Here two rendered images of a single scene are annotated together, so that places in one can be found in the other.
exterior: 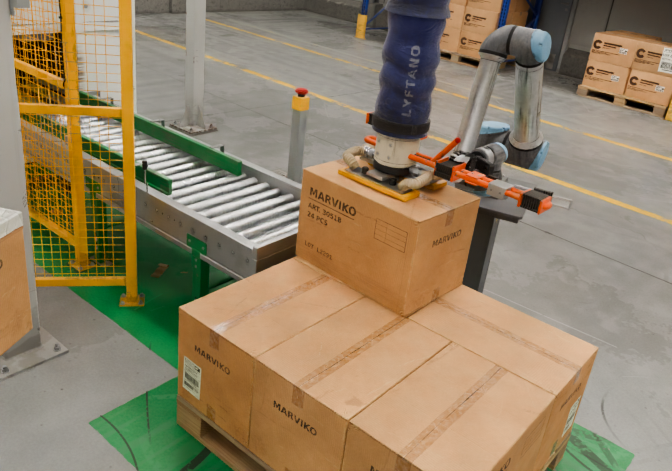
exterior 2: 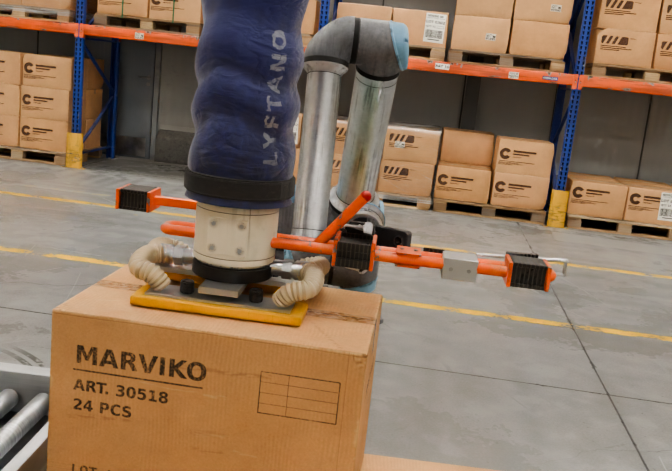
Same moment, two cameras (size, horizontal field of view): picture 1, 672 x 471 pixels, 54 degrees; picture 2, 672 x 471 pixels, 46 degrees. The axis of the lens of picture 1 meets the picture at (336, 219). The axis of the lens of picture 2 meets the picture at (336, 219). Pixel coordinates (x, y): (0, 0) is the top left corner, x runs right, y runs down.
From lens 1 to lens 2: 1.25 m
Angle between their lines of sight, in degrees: 36
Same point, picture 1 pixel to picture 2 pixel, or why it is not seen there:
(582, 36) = (173, 114)
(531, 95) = (381, 126)
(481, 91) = (326, 123)
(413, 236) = (355, 386)
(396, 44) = (242, 29)
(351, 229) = (197, 409)
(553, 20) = (134, 98)
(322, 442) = not seen: outside the picture
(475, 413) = not seen: outside the picture
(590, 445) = not seen: outside the picture
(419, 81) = (286, 97)
